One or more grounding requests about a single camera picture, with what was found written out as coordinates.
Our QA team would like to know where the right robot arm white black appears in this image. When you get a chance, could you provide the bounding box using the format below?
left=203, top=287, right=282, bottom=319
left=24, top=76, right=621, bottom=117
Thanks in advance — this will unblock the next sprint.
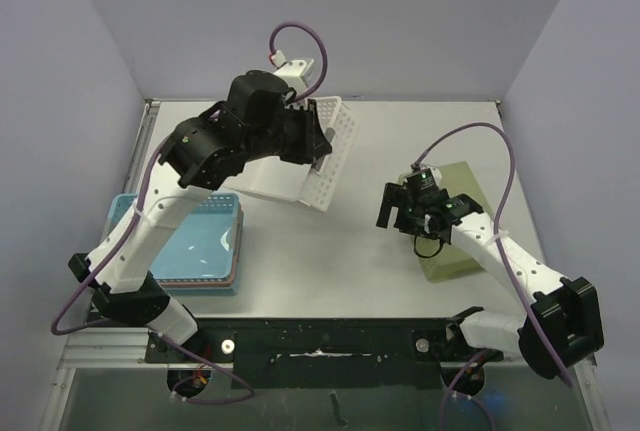
left=376, top=168, right=604, bottom=379

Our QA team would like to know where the pink plastic basket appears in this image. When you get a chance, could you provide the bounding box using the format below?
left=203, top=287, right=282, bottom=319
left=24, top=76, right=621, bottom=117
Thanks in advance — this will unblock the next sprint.
left=154, top=210, right=244, bottom=288

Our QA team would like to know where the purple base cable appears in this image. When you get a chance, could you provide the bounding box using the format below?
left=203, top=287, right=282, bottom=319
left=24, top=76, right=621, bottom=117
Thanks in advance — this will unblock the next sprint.
left=437, top=350, right=499, bottom=431
left=159, top=335, right=257, bottom=406

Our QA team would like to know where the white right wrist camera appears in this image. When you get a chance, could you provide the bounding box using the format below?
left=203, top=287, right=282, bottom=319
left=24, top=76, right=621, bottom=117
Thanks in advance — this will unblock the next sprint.
left=411, top=162, right=442, bottom=179

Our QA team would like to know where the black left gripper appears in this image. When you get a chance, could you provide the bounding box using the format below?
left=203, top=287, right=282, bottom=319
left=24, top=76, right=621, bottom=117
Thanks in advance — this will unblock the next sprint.
left=243, top=97, right=330, bottom=165

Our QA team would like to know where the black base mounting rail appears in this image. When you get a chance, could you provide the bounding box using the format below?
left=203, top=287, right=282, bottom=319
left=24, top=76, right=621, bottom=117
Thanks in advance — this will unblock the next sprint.
left=144, top=315, right=506, bottom=392

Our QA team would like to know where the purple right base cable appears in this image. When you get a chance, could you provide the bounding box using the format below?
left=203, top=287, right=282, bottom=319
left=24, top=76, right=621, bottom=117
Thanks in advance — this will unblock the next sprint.
left=437, top=350, right=499, bottom=431

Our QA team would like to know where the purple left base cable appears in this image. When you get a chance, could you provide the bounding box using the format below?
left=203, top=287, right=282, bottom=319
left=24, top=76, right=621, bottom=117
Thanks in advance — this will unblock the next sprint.
left=159, top=335, right=257, bottom=406

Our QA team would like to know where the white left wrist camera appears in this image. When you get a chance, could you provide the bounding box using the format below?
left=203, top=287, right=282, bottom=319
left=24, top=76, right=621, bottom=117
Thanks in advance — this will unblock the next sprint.
left=270, top=50, right=315, bottom=89

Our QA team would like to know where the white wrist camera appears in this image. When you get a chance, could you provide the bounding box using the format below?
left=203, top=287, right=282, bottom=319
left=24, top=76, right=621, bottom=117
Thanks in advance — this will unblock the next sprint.
left=270, top=50, right=315, bottom=89
left=411, top=162, right=442, bottom=179

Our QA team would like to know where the blue plastic basket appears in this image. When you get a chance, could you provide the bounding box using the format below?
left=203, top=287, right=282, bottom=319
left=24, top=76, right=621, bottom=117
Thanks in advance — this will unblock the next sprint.
left=99, top=193, right=240, bottom=283
left=159, top=210, right=245, bottom=298

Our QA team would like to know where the blue bottom plastic basket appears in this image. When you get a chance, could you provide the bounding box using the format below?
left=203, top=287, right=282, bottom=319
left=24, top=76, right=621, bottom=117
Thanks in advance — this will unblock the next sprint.
left=159, top=210, right=245, bottom=298

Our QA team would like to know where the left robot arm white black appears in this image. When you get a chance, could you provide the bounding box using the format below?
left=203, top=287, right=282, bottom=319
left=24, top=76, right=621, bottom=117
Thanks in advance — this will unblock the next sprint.
left=69, top=70, right=332, bottom=362

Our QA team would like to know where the white perforated plastic basket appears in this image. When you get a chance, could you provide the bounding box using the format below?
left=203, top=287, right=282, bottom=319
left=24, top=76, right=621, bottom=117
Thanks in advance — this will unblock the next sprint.
left=224, top=96, right=359, bottom=212

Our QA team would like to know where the green perforated plastic basket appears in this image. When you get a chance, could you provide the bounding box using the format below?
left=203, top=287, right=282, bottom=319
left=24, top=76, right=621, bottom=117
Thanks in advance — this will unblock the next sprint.
left=408, top=162, right=494, bottom=282

